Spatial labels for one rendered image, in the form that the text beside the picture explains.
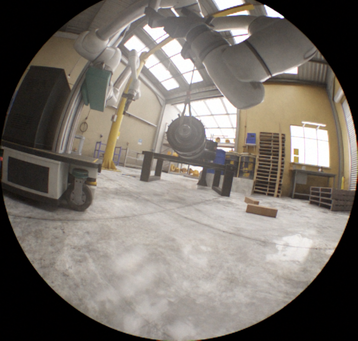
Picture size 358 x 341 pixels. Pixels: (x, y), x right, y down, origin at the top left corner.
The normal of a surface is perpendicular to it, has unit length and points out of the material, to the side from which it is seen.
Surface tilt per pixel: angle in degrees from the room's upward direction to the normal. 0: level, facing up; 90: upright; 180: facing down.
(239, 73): 132
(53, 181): 90
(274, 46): 138
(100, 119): 90
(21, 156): 90
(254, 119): 90
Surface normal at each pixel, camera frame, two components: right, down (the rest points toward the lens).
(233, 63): -0.56, 0.47
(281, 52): -0.38, 0.80
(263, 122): -0.58, -0.15
